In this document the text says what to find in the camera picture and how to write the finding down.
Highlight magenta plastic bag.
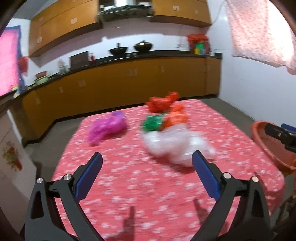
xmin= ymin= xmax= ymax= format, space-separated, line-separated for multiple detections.
xmin=88 ymin=111 xmax=127 ymax=145

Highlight large red plastic bag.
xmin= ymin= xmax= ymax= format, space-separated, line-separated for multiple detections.
xmin=145 ymin=91 xmax=180 ymax=113

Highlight brown lower kitchen cabinets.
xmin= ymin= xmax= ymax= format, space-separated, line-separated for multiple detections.
xmin=10 ymin=56 xmax=222 ymax=145

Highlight red plastic basin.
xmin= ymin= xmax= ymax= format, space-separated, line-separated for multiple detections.
xmin=251 ymin=120 xmax=295 ymax=176

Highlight flower sticker white cabinet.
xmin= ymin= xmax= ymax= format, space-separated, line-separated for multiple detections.
xmin=1 ymin=114 xmax=37 ymax=198

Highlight pink floral tablecloth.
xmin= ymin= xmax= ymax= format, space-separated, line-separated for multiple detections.
xmin=53 ymin=99 xmax=285 ymax=240

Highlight clear white plastic bag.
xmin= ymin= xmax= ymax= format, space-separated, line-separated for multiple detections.
xmin=142 ymin=123 xmax=216 ymax=167

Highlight pink hanging floral cloth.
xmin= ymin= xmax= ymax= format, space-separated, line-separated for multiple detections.
xmin=225 ymin=1 xmax=295 ymax=75

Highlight small orange plastic bag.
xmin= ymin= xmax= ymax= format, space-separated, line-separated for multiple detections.
xmin=161 ymin=104 xmax=189 ymax=130

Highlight green plastic bag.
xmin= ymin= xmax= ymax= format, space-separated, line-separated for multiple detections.
xmin=142 ymin=114 xmax=165 ymax=132

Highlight stacked bowls on counter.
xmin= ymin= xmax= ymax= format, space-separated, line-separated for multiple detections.
xmin=34 ymin=71 xmax=48 ymax=85

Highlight clear jars on counter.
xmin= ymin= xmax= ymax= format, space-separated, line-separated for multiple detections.
xmin=58 ymin=59 xmax=69 ymax=75

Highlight dark cutting board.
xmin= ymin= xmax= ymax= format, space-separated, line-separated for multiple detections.
xmin=70 ymin=51 xmax=89 ymax=70

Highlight pink window curtain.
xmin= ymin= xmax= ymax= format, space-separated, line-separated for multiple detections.
xmin=0 ymin=25 xmax=25 ymax=96

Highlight black wok with lid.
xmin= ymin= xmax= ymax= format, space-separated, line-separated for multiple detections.
xmin=133 ymin=40 xmax=154 ymax=53

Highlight black wok left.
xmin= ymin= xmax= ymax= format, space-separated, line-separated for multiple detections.
xmin=109 ymin=43 xmax=128 ymax=56

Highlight brown upper cabinets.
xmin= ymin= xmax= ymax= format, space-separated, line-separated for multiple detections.
xmin=29 ymin=0 xmax=212 ymax=57

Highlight steel range hood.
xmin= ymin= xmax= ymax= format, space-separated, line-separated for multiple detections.
xmin=97 ymin=0 xmax=154 ymax=23

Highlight red bag hanging on wall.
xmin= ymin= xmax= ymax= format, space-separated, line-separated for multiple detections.
xmin=18 ymin=56 xmax=29 ymax=74

